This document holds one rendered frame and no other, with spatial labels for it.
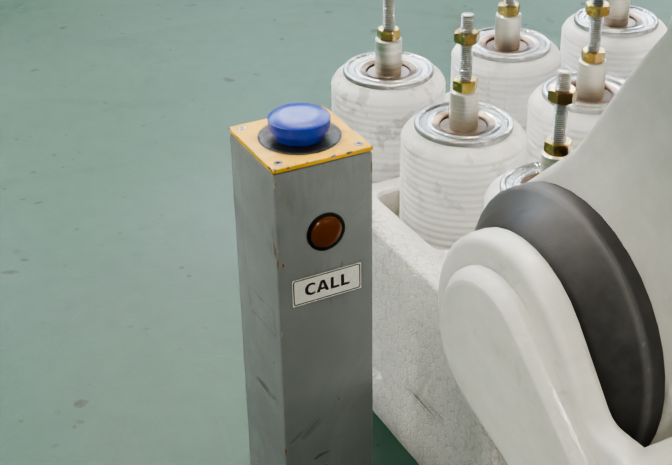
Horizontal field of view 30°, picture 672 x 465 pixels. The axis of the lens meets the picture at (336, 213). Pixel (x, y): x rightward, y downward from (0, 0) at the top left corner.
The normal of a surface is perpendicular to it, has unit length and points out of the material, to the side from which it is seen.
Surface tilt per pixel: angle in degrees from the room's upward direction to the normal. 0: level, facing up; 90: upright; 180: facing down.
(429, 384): 90
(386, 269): 90
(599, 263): 52
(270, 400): 90
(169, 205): 0
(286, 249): 90
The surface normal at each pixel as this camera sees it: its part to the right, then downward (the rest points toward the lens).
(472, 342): -0.89, 0.24
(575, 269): -0.48, -0.22
